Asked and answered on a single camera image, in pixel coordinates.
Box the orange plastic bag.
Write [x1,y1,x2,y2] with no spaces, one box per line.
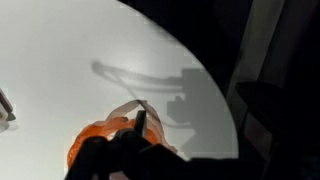
[67,100,177,167]

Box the grey white object at edge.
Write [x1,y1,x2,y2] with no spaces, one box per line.
[0,89,16,132]

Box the dark furniture beside table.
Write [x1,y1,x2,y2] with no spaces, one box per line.
[225,0,320,180]

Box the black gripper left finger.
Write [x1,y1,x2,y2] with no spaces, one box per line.
[65,128,148,180]

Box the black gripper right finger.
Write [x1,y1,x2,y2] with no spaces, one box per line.
[134,110,146,137]

